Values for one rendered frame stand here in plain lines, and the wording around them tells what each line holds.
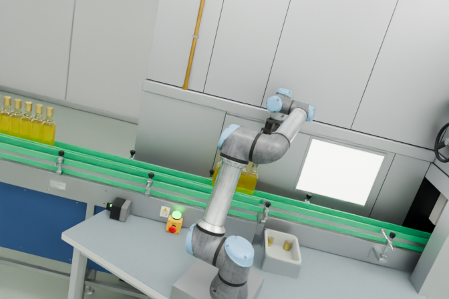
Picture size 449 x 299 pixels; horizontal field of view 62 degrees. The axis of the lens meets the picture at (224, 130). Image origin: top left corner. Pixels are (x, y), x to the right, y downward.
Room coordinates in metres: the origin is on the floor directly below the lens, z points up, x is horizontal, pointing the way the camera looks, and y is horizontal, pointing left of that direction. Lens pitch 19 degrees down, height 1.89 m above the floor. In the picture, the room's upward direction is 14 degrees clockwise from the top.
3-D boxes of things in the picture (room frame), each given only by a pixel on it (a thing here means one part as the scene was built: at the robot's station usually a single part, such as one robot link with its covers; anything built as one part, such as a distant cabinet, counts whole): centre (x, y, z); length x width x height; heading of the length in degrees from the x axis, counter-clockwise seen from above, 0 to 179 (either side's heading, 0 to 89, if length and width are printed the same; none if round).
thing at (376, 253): (1.68, -0.94, 0.90); 0.17 x 0.05 x 0.23; 0
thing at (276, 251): (1.58, -0.41, 0.80); 0.22 x 0.17 x 0.09; 0
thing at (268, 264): (1.61, -0.41, 0.79); 0.27 x 0.17 x 0.08; 0
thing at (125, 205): (1.61, 0.41, 0.79); 0.08 x 0.08 x 0.08; 0
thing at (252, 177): (1.81, -0.20, 0.99); 0.06 x 0.06 x 0.21; 0
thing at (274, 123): (1.79, -0.23, 1.34); 0.09 x 0.08 x 0.12; 131
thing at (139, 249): (1.80, -0.42, 0.73); 1.58 x 1.52 x 0.04; 68
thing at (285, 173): (1.94, -0.44, 1.15); 0.90 x 0.03 x 0.34; 90
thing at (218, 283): (1.18, -0.17, 0.88); 0.15 x 0.15 x 0.10
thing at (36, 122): (1.81, 0.97, 1.02); 0.06 x 0.06 x 0.28; 0
